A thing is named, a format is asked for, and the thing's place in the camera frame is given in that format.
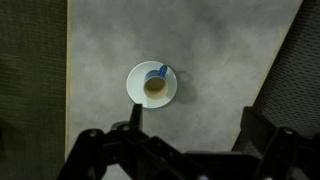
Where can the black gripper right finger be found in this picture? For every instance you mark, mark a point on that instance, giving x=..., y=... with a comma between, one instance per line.
x=283, y=153

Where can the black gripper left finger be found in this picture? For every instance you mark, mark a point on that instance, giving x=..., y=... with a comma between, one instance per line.
x=133, y=150

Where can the dark grey patterned sofa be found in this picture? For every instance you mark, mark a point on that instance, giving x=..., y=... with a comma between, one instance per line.
x=293, y=83

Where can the white round plate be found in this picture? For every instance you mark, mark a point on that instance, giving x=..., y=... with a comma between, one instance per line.
x=135, y=86

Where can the blue mug with cream inside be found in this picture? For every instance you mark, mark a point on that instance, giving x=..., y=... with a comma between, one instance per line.
x=155, y=87

